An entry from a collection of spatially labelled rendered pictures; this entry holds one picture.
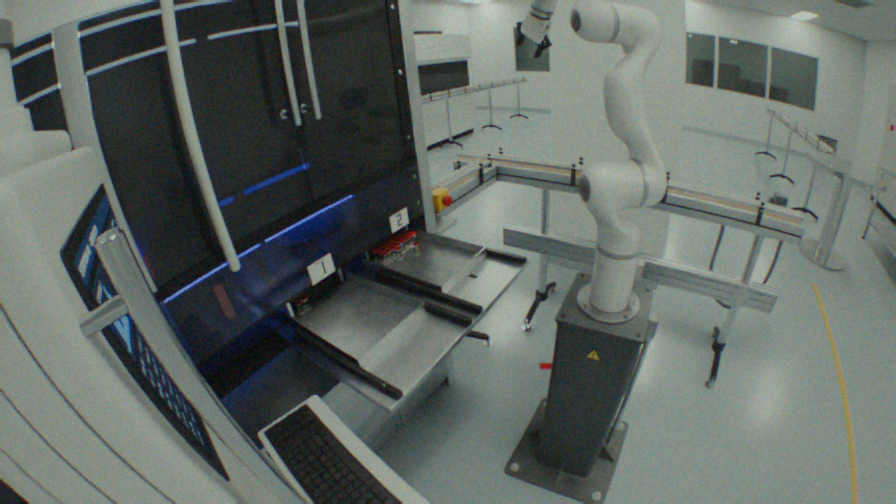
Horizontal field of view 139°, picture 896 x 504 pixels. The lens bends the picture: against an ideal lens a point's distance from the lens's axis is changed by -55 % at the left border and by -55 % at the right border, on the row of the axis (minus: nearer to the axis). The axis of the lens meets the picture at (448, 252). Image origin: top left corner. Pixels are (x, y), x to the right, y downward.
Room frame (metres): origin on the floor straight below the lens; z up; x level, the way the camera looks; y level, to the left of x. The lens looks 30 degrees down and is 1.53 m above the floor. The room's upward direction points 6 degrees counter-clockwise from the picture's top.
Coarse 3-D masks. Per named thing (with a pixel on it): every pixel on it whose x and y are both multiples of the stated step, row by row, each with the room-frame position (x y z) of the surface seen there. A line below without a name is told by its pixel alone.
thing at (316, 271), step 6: (324, 258) 0.88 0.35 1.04; (330, 258) 0.90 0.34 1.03; (312, 264) 0.85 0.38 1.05; (318, 264) 0.86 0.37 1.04; (324, 264) 0.88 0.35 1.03; (330, 264) 0.89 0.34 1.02; (312, 270) 0.84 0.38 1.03; (318, 270) 0.86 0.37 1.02; (330, 270) 0.89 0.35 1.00; (312, 276) 0.84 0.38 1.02; (318, 276) 0.85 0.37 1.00; (324, 276) 0.87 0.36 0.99; (312, 282) 0.83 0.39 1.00
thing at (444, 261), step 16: (432, 240) 1.22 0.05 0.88; (448, 240) 1.17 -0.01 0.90; (416, 256) 1.12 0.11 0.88; (432, 256) 1.10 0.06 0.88; (448, 256) 1.09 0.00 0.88; (464, 256) 1.08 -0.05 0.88; (480, 256) 1.04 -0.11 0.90; (400, 272) 0.97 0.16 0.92; (416, 272) 1.01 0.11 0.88; (432, 272) 1.00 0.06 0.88; (448, 272) 0.99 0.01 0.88; (464, 272) 0.96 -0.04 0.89; (432, 288) 0.89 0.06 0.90; (448, 288) 0.89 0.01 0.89
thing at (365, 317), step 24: (336, 288) 0.97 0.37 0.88; (360, 288) 0.95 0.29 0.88; (384, 288) 0.90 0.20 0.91; (312, 312) 0.85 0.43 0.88; (336, 312) 0.84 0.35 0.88; (360, 312) 0.83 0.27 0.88; (384, 312) 0.82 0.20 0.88; (408, 312) 0.81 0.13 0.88; (336, 336) 0.73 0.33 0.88; (360, 336) 0.72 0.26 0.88; (384, 336) 0.68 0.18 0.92; (360, 360) 0.61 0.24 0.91
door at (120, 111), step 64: (192, 0) 0.74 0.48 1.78; (256, 0) 0.86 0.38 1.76; (128, 64) 0.61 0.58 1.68; (192, 64) 0.72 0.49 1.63; (256, 64) 0.84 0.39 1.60; (128, 128) 0.59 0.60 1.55; (256, 128) 0.82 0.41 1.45; (128, 192) 0.56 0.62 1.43; (192, 192) 0.66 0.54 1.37; (256, 192) 0.78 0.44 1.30; (192, 256) 0.62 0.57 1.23
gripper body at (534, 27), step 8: (528, 16) 1.32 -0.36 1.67; (536, 16) 1.27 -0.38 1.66; (528, 24) 1.32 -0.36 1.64; (536, 24) 1.29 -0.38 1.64; (544, 24) 1.27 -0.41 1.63; (528, 32) 1.33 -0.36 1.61; (536, 32) 1.30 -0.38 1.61; (544, 32) 1.29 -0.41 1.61; (536, 40) 1.31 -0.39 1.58; (544, 40) 1.34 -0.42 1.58
